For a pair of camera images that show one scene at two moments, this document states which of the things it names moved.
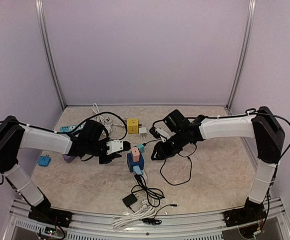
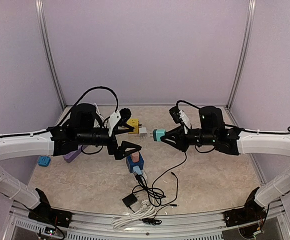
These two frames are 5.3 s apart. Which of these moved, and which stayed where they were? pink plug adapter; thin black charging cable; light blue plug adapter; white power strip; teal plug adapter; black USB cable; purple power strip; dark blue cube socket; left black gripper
Moved: teal plug adapter; left black gripper; thin black charging cable
Stayed: pink plug adapter; black USB cable; dark blue cube socket; purple power strip; white power strip; light blue plug adapter
